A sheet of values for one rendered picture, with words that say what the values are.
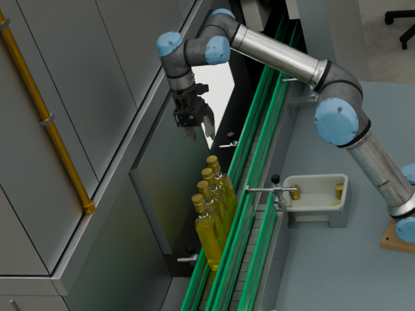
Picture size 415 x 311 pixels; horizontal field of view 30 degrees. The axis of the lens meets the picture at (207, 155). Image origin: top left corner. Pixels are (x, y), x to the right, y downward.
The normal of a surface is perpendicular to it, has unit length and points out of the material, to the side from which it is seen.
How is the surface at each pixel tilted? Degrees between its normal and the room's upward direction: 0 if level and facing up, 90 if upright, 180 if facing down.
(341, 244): 0
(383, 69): 0
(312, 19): 90
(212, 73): 90
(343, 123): 83
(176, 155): 90
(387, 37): 0
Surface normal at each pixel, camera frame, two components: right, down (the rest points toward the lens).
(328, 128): -0.33, 0.53
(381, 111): -0.26, -0.77
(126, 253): 0.93, -0.05
